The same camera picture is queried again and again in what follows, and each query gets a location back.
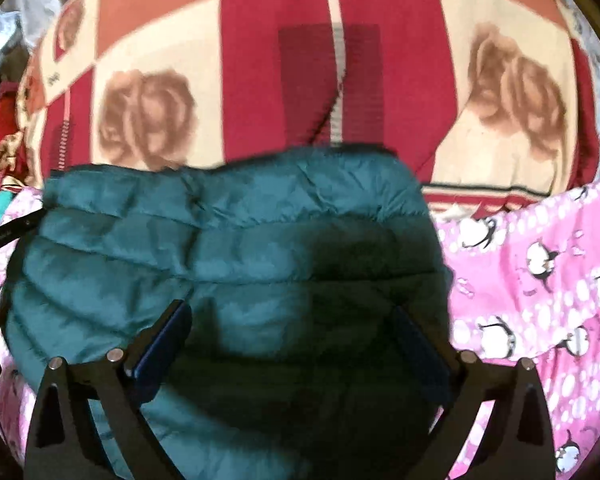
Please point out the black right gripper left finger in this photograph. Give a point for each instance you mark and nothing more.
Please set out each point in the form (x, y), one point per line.
(63, 441)

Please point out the teal quilted puffer jacket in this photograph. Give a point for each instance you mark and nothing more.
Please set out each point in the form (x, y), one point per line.
(344, 390)

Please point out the red clothes pile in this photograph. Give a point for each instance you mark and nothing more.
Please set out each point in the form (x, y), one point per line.
(14, 160)

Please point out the pink penguin bed sheet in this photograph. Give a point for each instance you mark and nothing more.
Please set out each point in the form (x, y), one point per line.
(524, 283)

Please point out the red cream rose blanket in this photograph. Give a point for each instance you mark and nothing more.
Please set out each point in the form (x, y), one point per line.
(489, 102)

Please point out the grey cloth at top left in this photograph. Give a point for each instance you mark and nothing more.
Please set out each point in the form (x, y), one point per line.
(20, 15)

